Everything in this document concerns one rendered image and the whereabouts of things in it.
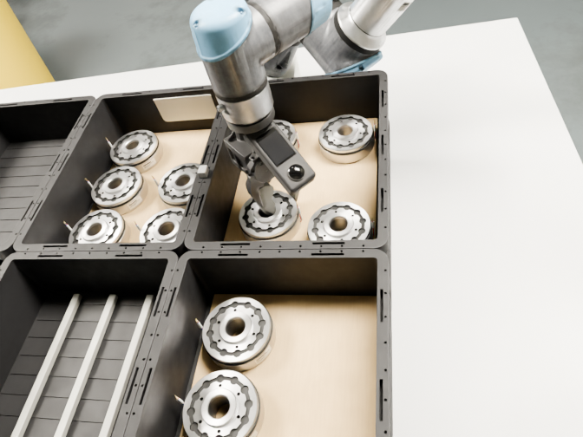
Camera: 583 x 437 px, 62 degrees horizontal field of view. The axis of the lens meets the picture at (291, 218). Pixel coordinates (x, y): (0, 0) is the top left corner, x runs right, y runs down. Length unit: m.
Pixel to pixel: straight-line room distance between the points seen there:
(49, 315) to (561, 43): 2.44
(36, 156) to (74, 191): 0.26
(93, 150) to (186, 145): 0.18
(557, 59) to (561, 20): 0.33
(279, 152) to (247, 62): 0.14
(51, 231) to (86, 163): 0.17
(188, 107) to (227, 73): 0.42
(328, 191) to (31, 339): 0.55
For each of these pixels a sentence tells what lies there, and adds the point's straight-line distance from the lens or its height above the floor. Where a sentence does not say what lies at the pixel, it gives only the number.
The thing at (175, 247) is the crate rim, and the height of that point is 0.93.
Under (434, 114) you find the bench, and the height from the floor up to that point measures 0.70.
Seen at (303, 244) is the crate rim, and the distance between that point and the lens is 0.67.
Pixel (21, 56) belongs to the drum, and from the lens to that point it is 3.02.
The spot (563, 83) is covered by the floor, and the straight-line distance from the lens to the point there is 2.49.
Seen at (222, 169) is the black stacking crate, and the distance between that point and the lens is 0.85.
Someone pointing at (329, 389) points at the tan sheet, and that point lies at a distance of 0.68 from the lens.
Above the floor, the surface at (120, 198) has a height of 0.86.
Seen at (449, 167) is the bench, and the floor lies 0.70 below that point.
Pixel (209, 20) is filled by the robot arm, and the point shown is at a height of 1.20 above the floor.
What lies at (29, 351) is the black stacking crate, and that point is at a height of 0.83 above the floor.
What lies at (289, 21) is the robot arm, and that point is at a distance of 0.66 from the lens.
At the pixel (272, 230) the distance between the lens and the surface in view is 0.79.
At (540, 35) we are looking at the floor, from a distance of 2.78.
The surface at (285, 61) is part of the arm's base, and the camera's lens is 1.16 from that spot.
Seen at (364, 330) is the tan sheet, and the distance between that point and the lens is 0.71.
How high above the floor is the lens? 1.47
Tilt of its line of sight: 50 degrees down
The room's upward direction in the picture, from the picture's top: 17 degrees counter-clockwise
